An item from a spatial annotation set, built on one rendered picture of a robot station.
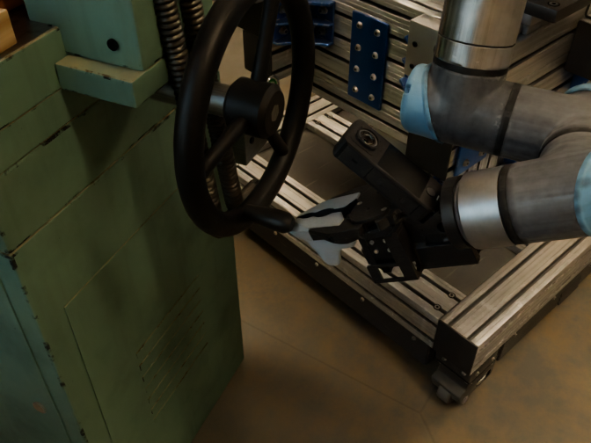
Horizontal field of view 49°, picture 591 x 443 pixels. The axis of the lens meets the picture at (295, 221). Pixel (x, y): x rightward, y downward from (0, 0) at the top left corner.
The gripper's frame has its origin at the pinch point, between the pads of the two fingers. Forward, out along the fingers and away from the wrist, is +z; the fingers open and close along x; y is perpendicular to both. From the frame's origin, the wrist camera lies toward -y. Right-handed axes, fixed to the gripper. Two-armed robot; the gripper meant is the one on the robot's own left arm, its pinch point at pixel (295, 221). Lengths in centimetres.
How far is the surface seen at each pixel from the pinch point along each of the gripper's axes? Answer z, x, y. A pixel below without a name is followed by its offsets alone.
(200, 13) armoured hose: 0.5, 3.2, -24.3
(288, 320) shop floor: 52, 40, 49
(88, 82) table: 8.8, -7.1, -23.9
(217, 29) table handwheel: -7.2, -4.9, -23.3
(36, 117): 13.7, -11.1, -23.4
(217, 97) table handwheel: 2.2, 1.2, -16.1
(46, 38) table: 10.4, -7.3, -29.3
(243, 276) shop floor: 66, 48, 41
